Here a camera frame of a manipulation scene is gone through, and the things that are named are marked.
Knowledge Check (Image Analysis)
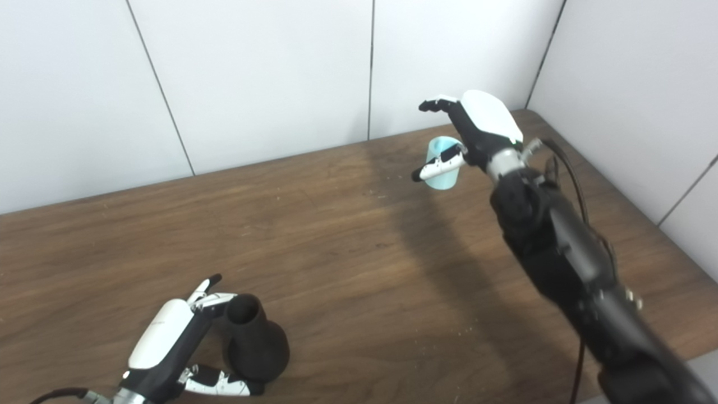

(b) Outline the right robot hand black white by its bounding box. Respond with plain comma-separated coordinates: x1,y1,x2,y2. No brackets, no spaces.
411,90,524,183

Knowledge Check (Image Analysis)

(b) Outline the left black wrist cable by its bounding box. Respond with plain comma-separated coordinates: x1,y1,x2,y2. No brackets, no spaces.
28,387,113,404

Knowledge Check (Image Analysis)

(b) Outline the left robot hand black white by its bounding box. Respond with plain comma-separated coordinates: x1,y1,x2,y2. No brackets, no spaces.
119,274,265,402

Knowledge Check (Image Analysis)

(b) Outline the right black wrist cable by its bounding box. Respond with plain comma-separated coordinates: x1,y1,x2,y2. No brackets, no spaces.
522,137,618,404

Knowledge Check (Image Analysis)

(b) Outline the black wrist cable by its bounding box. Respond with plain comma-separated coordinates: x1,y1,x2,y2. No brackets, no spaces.
28,387,113,404
522,137,618,404

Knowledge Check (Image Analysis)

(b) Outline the light blue cup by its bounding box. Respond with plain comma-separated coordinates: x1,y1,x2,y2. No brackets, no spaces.
426,136,464,191

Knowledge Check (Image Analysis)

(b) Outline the black funnel-shaped nozzle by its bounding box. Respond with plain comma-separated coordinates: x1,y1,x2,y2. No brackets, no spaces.
223,293,291,384

